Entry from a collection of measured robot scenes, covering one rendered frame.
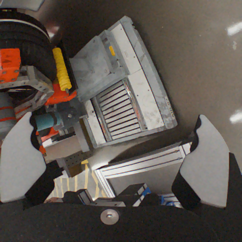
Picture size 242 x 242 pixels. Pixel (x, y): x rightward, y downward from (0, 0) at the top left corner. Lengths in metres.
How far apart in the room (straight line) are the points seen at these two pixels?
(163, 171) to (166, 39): 0.82
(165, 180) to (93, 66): 0.86
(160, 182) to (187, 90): 0.59
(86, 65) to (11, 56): 0.69
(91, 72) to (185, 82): 0.60
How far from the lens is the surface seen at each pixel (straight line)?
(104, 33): 1.15
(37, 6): 0.61
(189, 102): 0.99
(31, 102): 0.97
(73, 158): 1.51
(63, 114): 1.16
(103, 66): 1.01
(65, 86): 0.79
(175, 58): 1.01
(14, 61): 0.49
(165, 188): 1.02
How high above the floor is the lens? 0.96
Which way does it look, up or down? 50 degrees down
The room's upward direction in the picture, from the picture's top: 110 degrees counter-clockwise
